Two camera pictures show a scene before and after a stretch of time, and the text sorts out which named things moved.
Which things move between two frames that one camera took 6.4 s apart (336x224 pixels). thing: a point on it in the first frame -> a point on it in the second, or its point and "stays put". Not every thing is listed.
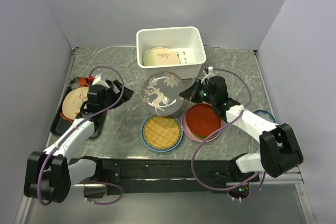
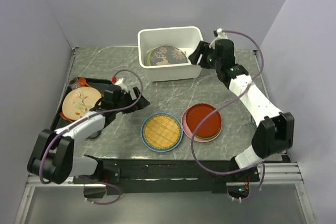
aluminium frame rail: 294,176 stays put
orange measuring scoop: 82,82 stays put
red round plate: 202,119 stays put
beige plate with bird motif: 73,100 stays put
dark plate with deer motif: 160,93 -> 167,55
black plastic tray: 59,124 -> 98,85
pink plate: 187,131 stays put
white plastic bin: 187,41 stays put
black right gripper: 191,93 -> 203,48
